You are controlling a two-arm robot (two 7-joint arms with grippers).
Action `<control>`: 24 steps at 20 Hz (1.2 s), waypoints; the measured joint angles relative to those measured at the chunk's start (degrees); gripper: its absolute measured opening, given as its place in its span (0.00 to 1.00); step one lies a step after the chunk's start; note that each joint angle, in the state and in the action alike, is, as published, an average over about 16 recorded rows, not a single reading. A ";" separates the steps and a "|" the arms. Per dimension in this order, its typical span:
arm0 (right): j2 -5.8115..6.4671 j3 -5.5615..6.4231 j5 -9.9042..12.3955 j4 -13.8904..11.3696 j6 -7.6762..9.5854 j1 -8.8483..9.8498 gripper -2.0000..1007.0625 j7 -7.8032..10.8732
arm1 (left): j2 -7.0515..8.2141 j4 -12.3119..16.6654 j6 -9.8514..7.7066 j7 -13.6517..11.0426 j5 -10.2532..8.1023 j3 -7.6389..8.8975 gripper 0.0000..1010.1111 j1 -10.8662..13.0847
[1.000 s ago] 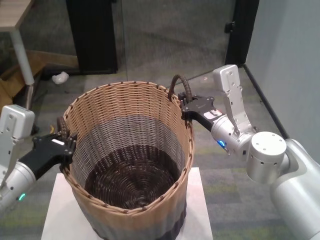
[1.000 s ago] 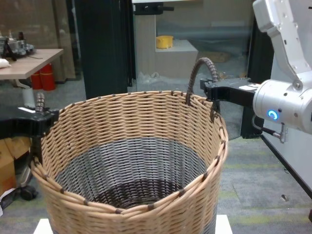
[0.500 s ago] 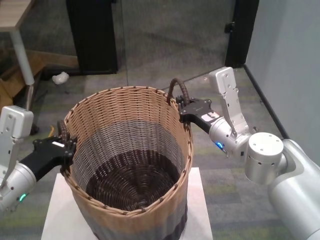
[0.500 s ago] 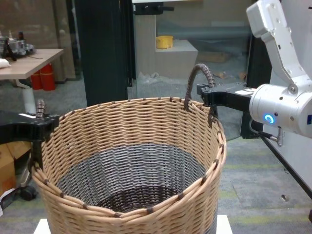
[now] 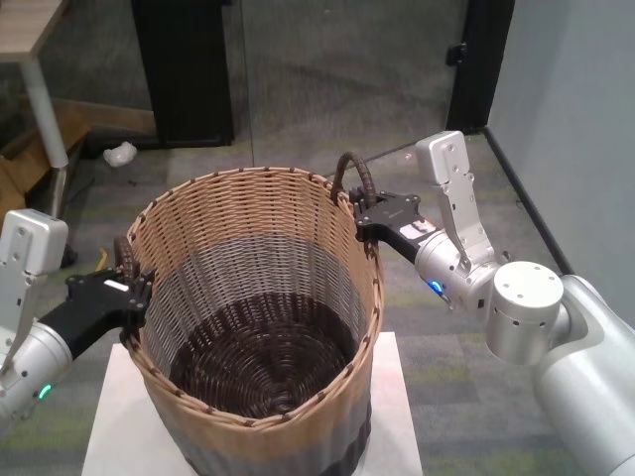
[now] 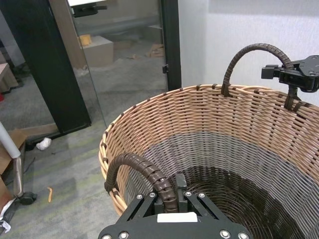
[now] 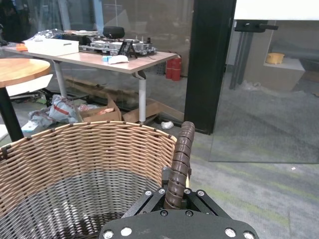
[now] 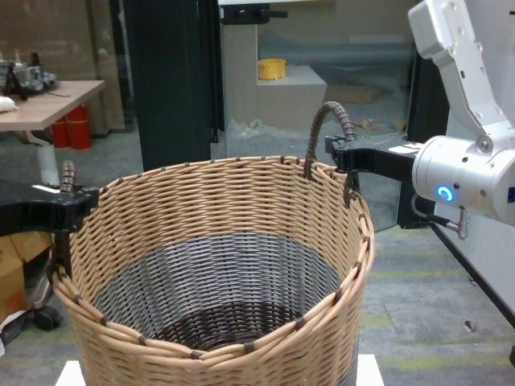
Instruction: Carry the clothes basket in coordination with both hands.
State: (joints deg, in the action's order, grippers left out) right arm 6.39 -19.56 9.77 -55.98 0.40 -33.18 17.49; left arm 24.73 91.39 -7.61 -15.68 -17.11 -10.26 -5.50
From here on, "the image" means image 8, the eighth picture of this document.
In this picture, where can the white stepped block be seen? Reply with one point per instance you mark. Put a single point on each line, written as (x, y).
(281, 100)

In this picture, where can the office chair base with caster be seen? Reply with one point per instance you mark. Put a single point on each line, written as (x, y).
(48, 317)

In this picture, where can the small brown floor scrap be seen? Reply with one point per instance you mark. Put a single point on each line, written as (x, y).
(468, 325)

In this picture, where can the crumpled clear plastic sheet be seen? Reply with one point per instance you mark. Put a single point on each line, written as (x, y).
(249, 128)

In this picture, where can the dark wide pillar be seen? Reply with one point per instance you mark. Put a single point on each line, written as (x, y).
(173, 80)

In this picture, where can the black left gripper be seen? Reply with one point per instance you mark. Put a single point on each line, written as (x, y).
(32, 209)

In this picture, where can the red fire extinguisher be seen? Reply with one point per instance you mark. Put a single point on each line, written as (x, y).
(79, 128)
(60, 132)

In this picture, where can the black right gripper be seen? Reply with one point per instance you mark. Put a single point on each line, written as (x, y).
(378, 158)

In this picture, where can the flat cardboard sheet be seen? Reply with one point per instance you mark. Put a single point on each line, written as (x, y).
(354, 94)

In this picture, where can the wooden desk with white leg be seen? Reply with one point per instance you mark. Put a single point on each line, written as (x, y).
(48, 108)

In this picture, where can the brown cardboard box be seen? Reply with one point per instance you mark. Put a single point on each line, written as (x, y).
(16, 273)

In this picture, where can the white plastic bag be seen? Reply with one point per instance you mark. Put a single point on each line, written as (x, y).
(7, 105)

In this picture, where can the black door frame post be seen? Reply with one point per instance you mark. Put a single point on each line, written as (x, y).
(430, 100)

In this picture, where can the white stand with sharp corners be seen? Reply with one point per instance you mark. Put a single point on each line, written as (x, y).
(372, 372)

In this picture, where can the yellow bucket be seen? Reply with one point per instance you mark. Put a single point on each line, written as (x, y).
(271, 70)

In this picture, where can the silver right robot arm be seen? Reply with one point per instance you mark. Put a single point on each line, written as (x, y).
(462, 181)

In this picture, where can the black door bracket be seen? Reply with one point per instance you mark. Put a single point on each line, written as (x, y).
(245, 15)

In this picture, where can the woven tan grey laundry basket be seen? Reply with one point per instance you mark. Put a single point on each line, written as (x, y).
(201, 193)

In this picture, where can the grey equipment pile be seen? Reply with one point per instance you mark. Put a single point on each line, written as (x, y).
(36, 76)

